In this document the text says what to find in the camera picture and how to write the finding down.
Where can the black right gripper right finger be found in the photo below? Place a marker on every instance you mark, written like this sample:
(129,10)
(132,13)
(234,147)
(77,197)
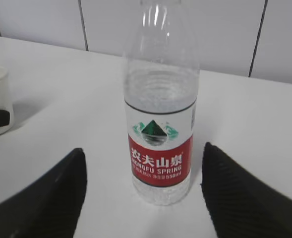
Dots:
(239,204)

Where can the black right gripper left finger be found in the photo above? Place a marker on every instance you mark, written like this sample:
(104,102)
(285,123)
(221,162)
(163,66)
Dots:
(49,207)

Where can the clear water bottle red label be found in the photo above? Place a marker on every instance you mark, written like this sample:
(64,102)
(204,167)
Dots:
(160,88)

